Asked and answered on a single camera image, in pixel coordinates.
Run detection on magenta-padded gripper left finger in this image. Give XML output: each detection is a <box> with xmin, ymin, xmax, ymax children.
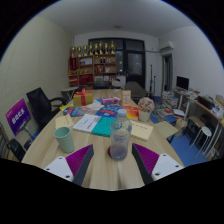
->
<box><xmin>43</xmin><ymin>143</ymin><xmax>95</xmax><ymax>187</ymax></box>

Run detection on pale green cup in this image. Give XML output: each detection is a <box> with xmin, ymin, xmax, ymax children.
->
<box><xmin>53</xmin><ymin>126</ymin><xmax>76</xmax><ymax>154</ymax></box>

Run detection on wooden shelf unit with trophies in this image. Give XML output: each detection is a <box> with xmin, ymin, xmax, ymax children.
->
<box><xmin>67</xmin><ymin>40</ymin><xmax>118</xmax><ymax>88</ymax></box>

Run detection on pale yellow booklet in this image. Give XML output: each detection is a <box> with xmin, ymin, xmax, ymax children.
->
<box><xmin>54</xmin><ymin>113</ymin><xmax>75</xmax><ymax>130</ymax></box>

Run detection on clear plastic water bottle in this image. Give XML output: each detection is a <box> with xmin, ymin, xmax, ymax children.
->
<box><xmin>109</xmin><ymin>108</ymin><xmax>133</xmax><ymax>161</ymax></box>

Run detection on white round stool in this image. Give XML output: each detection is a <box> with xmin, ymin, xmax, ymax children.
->
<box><xmin>190</xmin><ymin>125</ymin><xmax>213</xmax><ymax>158</ymax></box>

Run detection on upright beige card stand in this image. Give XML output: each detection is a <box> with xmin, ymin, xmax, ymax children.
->
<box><xmin>120</xmin><ymin>89</ymin><xmax>132</xmax><ymax>108</ymax></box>

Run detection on pink patterned box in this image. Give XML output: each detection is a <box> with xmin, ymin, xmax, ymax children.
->
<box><xmin>100</xmin><ymin>96</ymin><xmax>122</xmax><ymax>106</ymax></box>

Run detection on grey padded chair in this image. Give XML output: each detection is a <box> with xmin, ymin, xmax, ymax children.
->
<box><xmin>124</xmin><ymin>81</ymin><xmax>148</xmax><ymax>99</ymax></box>

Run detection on yellow gift box red ribbon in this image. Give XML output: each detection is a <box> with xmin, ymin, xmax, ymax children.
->
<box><xmin>73</xmin><ymin>88</ymin><xmax>94</xmax><ymax>108</ymax></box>

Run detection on pile of books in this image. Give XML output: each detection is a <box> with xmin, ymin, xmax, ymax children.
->
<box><xmin>161</xmin><ymin>90</ymin><xmax>179</xmax><ymax>113</ymax></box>

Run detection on small round white table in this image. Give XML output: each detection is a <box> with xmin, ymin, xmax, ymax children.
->
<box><xmin>60</xmin><ymin>86</ymin><xmax>80</xmax><ymax>101</ymax></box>

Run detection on pink flowers in white pot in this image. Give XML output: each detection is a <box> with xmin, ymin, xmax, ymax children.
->
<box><xmin>137</xmin><ymin>96</ymin><xmax>156</xmax><ymax>123</ymax></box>

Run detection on cluttered wooden side desk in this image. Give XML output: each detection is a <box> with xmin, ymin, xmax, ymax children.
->
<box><xmin>173</xmin><ymin>89</ymin><xmax>224</xmax><ymax>158</ymax></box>

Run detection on black computer monitor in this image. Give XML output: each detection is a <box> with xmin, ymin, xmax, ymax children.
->
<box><xmin>176</xmin><ymin>75</ymin><xmax>190</xmax><ymax>91</ymax></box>

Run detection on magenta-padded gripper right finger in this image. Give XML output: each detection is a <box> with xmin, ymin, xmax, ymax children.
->
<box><xmin>131</xmin><ymin>143</ymin><xmax>185</xmax><ymax>186</ymax></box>

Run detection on white wall air conditioner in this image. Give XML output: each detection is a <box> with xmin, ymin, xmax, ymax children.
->
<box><xmin>159</xmin><ymin>40</ymin><xmax>175</xmax><ymax>52</ymax></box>

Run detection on dark framed glass door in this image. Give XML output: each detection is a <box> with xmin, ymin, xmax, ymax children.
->
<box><xmin>88</xmin><ymin>37</ymin><xmax>146</xmax><ymax>89</ymax></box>

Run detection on beige paper envelope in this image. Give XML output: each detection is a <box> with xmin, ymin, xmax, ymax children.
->
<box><xmin>129</xmin><ymin>119</ymin><xmax>154</xmax><ymax>142</ymax></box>

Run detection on blue red printed book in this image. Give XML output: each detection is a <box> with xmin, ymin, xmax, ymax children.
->
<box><xmin>95</xmin><ymin>104</ymin><xmax>123</xmax><ymax>118</ymax></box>

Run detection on black office chair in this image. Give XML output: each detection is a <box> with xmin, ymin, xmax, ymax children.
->
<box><xmin>26</xmin><ymin>87</ymin><xmax>68</xmax><ymax>129</ymax></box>

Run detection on purple sign board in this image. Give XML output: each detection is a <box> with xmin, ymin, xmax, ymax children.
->
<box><xmin>5</xmin><ymin>97</ymin><xmax>32</xmax><ymax>136</ymax></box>

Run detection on teal book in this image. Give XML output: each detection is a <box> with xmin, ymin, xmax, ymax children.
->
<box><xmin>91</xmin><ymin>115</ymin><xmax>116</xmax><ymax>138</ymax></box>

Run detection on white printed booklet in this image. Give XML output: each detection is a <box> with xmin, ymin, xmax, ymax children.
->
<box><xmin>72</xmin><ymin>113</ymin><xmax>102</xmax><ymax>134</ymax></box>

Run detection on orange book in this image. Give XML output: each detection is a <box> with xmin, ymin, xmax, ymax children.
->
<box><xmin>122</xmin><ymin>105</ymin><xmax>140</xmax><ymax>120</ymax></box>

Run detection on low square wooden table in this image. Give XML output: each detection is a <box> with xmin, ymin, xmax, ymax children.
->
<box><xmin>153</xmin><ymin>120</ymin><xmax>179</xmax><ymax>140</ymax></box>

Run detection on blue rounded pamphlet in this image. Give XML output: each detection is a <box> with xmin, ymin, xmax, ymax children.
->
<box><xmin>62</xmin><ymin>106</ymin><xmax>84</xmax><ymax>118</ymax></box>

